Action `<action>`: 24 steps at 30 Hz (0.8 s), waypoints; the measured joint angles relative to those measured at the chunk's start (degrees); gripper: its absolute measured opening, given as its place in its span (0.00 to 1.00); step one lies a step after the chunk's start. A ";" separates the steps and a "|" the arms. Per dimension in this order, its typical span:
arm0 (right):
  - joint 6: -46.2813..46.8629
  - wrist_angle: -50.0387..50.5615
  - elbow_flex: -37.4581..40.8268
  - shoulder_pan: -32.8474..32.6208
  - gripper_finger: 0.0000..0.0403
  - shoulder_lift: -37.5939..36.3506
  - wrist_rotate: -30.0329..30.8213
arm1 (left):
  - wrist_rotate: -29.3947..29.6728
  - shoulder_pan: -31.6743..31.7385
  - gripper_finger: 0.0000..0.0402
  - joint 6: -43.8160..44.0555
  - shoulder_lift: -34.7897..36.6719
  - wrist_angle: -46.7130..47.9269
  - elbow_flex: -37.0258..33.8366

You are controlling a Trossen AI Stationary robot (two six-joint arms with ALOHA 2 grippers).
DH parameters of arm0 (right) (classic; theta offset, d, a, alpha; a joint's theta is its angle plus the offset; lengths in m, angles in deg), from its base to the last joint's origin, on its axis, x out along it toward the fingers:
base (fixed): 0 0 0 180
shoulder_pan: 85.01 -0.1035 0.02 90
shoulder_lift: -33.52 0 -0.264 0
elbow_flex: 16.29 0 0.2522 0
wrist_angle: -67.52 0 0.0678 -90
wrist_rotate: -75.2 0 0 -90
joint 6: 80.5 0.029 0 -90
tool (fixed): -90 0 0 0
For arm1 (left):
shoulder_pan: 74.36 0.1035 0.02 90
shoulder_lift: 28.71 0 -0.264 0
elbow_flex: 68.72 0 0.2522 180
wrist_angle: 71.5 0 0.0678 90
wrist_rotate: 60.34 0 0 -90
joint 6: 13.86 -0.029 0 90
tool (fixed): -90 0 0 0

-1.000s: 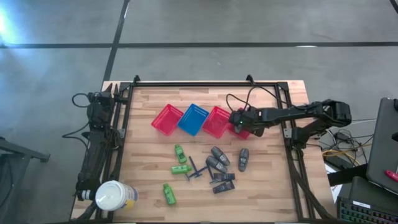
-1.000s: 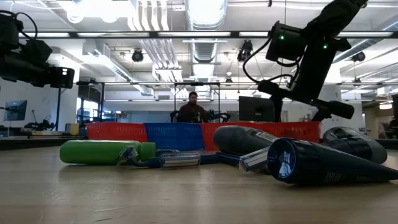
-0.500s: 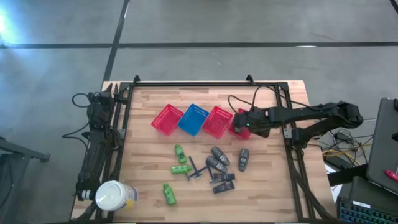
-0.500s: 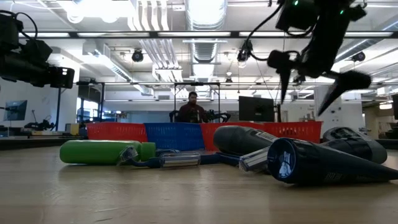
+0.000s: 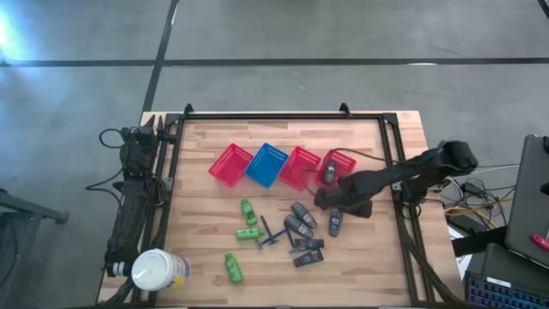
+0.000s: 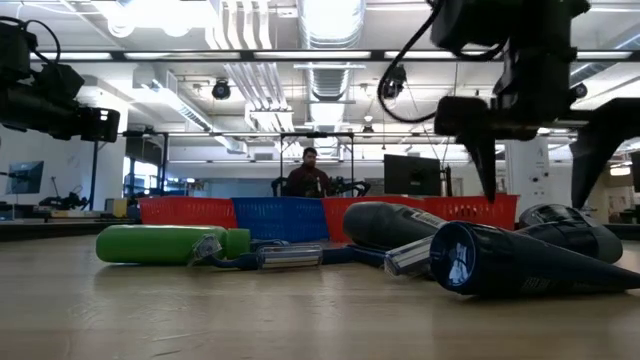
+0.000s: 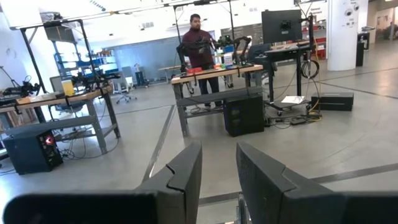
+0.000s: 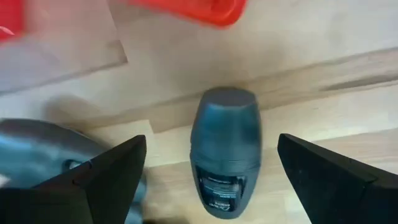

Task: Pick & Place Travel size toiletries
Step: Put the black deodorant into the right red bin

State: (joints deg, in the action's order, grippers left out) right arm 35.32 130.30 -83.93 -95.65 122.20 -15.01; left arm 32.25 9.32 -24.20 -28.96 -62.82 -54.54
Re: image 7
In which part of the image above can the grey office chair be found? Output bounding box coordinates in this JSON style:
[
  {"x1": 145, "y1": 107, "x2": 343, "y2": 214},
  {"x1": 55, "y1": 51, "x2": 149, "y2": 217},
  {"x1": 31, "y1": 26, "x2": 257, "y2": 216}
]
[{"x1": 112, "y1": 66, "x2": 138, "y2": 105}]

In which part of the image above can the black standing desk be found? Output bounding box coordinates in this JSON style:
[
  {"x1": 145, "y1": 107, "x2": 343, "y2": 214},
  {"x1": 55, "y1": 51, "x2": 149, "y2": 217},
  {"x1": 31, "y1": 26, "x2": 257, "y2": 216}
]
[{"x1": 254, "y1": 40, "x2": 315, "y2": 116}]

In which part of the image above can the black station frame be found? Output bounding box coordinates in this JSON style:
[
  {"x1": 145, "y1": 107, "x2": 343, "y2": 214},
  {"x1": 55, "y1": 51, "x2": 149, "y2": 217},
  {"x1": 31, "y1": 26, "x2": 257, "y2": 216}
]
[
  {"x1": 171, "y1": 0, "x2": 238, "y2": 67},
  {"x1": 19, "y1": 18, "x2": 105, "y2": 95}
]

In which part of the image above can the coiled black cable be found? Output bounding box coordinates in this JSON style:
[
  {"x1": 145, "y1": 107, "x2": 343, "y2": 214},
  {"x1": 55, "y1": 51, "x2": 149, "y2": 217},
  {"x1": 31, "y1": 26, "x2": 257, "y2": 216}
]
[{"x1": 300, "y1": 59, "x2": 320, "y2": 80}]

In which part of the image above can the wooden workbench with grey legs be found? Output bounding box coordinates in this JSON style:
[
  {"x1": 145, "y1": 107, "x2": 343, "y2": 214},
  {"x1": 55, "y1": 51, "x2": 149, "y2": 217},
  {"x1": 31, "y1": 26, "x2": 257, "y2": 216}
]
[
  {"x1": 170, "y1": 64, "x2": 265, "y2": 138},
  {"x1": 0, "y1": 85, "x2": 121, "y2": 155}
]

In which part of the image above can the black monitor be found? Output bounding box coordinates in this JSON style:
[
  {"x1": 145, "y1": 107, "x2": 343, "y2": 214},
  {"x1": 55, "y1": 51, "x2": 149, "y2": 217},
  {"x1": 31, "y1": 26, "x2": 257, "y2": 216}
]
[{"x1": 261, "y1": 9, "x2": 303, "y2": 44}]

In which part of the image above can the person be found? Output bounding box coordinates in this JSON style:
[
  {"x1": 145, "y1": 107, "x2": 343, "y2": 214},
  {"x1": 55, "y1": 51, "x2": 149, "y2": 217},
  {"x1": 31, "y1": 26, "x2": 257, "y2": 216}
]
[{"x1": 181, "y1": 13, "x2": 223, "y2": 110}]

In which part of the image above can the yellow container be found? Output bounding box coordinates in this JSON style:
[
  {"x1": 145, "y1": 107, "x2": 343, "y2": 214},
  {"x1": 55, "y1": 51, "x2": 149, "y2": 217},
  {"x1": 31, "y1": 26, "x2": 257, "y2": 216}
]
[{"x1": 61, "y1": 79, "x2": 76, "y2": 96}]

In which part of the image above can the white round pillar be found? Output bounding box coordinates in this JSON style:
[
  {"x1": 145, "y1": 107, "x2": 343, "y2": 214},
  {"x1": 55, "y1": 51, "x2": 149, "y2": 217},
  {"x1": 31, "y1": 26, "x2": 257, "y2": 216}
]
[{"x1": 326, "y1": 0, "x2": 369, "y2": 72}]

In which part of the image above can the black trash bin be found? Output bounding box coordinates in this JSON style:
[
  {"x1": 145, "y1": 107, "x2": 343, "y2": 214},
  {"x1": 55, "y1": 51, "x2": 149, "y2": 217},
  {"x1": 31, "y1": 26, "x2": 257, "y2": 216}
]
[{"x1": 356, "y1": 30, "x2": 371, "y2": 67}]

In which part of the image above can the black computer tower red light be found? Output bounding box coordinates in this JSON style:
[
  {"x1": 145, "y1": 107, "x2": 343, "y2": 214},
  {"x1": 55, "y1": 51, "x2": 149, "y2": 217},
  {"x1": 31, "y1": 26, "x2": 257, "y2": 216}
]
[{"x1": 2, "y1": 129, "x2": 64, "y2": 175}]

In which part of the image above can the flat black box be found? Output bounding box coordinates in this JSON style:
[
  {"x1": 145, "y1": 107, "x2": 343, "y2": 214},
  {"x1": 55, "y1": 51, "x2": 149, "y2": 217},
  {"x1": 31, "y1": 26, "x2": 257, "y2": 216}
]
[{"x1": 310, "y1": 91, "x2": 354, "y2": 112}]

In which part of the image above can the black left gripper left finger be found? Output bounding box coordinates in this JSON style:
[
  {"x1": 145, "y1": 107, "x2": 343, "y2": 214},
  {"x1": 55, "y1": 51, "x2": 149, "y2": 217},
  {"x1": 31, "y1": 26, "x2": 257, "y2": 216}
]
[{"x1": 2, "y1": 141, "x2": 203, "y2": 224}]

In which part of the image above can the white paper sheet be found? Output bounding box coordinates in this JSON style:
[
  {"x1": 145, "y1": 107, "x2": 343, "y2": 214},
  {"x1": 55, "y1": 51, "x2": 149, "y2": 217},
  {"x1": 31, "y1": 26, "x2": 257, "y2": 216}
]
[{"x1": 280, "y1": 95, "x2": 305, "y2": 105}]

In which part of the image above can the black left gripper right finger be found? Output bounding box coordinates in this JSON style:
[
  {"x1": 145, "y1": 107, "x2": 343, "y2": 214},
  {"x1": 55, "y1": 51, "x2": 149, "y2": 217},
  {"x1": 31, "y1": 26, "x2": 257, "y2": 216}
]
[{"x1": 235, "y1": 142, "x2": 398, "y2": 224}]

